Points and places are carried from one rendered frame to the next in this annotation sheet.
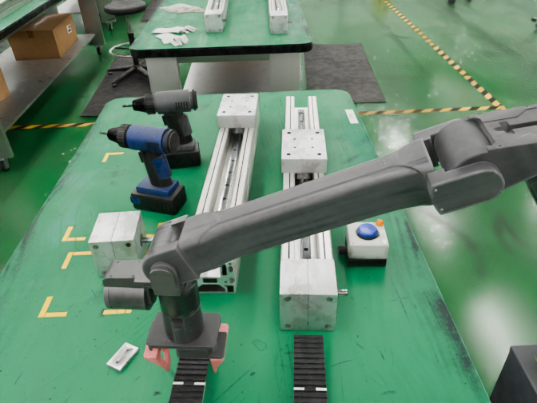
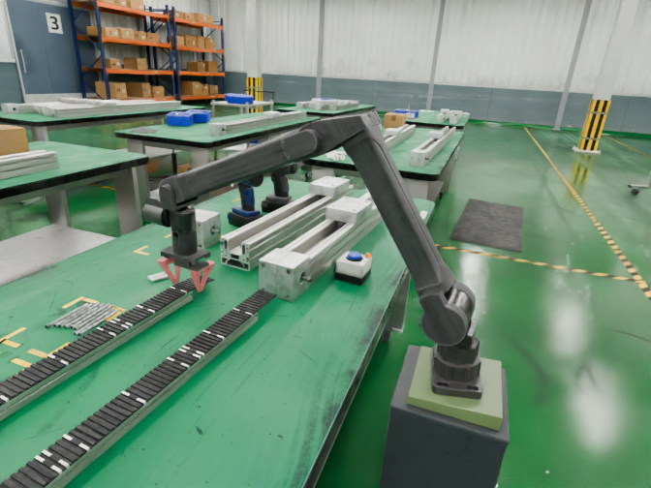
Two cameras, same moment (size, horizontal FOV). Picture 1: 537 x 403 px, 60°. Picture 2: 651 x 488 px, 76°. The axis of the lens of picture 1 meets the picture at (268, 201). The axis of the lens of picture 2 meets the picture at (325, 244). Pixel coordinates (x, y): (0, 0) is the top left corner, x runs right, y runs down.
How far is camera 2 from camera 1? 0.58 m
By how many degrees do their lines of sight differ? 22
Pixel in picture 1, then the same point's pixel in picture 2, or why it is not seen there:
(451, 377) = (347, 344)
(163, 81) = not seen: hidden behind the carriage
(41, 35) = not seen: hidden behind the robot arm
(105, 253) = not seen: hidden behind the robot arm
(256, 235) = (212, 174)
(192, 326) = (184, 243)
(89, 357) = (142, 272)
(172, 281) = (169, 196)
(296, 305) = (268, 272)
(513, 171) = (327, 137)
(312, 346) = (263, 296)
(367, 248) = (348, 265)
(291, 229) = (229, 171)
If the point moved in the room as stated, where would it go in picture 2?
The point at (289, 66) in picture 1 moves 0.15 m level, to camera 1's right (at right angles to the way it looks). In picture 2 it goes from (418, 192) to (442, 195)
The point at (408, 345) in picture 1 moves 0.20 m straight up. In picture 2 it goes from (333, 322) to (339, 243)
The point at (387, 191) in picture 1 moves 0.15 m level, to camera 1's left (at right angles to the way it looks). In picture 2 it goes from (272, 150) to (204, 141)
